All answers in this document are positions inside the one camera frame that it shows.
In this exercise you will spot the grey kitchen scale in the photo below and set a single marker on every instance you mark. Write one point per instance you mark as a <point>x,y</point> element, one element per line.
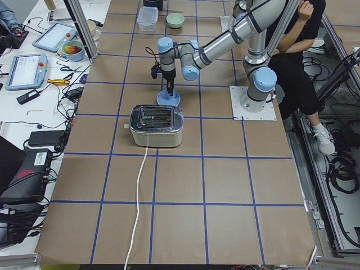
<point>59,15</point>

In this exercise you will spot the black power adapter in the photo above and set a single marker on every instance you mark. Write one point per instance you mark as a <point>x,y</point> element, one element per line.
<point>28,96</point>

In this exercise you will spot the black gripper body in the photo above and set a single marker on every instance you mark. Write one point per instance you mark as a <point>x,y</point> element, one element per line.
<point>169,76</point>

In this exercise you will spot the yellow handled screwdriver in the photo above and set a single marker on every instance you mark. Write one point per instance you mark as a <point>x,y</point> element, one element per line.
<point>59,82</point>

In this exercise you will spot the black computer with red logo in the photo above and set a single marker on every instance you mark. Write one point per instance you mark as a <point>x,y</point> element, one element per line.
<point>29,183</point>

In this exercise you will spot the cream and chrome toaster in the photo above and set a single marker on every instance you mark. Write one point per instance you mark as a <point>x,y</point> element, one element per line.
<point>158,126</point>

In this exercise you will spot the clear plastic lidded container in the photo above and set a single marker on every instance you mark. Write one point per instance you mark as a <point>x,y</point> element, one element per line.
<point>147,18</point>

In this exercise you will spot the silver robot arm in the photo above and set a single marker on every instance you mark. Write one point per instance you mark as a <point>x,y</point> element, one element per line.
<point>239,9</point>
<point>249,25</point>

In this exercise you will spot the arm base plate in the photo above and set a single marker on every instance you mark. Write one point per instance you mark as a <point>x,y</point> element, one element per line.
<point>243,108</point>

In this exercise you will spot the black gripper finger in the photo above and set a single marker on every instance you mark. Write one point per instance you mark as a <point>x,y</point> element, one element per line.
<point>170,87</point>

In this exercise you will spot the black laptop power brick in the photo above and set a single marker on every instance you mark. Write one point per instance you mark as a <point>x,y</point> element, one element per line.
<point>45,138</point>

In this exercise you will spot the blue bowl with fruit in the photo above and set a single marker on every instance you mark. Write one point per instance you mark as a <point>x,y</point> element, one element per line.
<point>73,50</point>

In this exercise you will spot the beige bowl with lemon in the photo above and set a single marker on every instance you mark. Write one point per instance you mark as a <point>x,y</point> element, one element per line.
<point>94,29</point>

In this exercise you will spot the near teach pendant tablet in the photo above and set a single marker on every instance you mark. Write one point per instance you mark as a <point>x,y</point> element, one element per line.
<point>27,72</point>

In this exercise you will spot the teach pendant tablet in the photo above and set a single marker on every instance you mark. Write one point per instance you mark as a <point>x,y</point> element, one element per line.
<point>55,36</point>
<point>27,72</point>

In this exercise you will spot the aluminium frame post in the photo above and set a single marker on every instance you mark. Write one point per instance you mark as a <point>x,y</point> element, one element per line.
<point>76,13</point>

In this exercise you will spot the far teach pendant tablet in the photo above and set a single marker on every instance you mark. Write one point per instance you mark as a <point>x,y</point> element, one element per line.
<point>55,36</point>

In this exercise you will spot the green bowl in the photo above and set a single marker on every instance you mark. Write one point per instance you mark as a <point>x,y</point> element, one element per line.
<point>175,20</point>

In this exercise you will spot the black scissors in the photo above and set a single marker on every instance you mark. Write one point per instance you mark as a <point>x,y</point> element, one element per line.
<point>70,70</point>

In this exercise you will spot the seated person in black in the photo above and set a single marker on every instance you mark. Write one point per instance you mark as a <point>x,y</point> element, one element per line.
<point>287,63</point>

